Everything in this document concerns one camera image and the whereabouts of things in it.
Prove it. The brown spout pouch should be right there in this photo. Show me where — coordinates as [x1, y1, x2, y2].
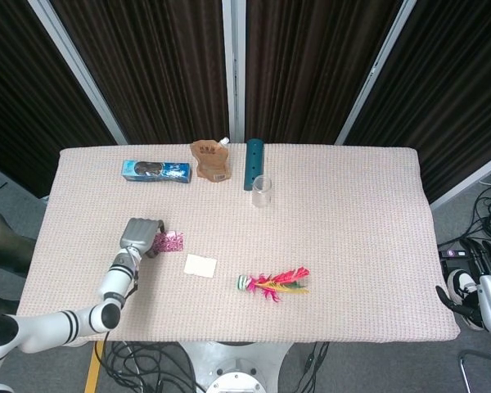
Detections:
[189, 137, 233, 184]

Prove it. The dark ribbed partition panel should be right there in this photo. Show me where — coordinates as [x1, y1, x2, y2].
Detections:
[0, 0, 118, 197]
[245, 0, 404, 145]
[345, 0, 491, 201]
[51, 0, 234, 145]

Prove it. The grey aluminium partition rail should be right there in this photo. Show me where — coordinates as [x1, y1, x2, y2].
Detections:
[0, 159, 50, 204]
[429, 149, 491, 210]

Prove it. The pink patterned packet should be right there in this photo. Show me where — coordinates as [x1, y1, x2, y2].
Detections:
[153, 230, 186, 254]

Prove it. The white and black sneaker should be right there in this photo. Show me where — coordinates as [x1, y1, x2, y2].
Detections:
[447, 269, 482, 306]

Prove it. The blue toothpaste box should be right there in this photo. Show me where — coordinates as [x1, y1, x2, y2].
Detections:
[120, 159, 192, 185]

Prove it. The beige woven tablecloth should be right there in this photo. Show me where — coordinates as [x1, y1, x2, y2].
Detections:
[11, 145, 462, 344]

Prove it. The dark teal perforated tube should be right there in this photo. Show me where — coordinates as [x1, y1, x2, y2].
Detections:
[242, 138, 265, 192]

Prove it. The black bulky bag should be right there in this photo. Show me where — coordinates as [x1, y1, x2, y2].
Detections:
[0, 203, 38, 316]

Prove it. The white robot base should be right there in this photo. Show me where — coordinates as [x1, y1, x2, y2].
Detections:
[179, 341, 291, 393]

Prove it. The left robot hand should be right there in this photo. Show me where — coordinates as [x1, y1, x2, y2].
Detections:
[119, 217, 167, 259]

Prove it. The black cable with plug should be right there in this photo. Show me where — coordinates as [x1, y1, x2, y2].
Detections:
[300, 341, 331, 393]

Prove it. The colourful feather shuttlecock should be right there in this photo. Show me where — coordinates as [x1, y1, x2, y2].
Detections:
[236, 266, 312, 304]

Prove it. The grey aluminium partition post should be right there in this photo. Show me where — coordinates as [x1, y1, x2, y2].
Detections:
[27, 0, 128, 145]
[335, 0, 417, 145]
[222, 0, 247, 143]

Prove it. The clear plastic jar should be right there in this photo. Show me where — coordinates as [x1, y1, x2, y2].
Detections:
[251, 174, 273, 209]

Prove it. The grey metal tube frame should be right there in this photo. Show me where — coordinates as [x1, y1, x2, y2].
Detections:
[457, 350, 491, 393]

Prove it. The black floor cable bundle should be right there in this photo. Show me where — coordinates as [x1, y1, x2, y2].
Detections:
[100, 332, 205, 393]

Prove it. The white square card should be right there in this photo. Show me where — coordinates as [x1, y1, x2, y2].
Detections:
[183, 253, 218, 280]

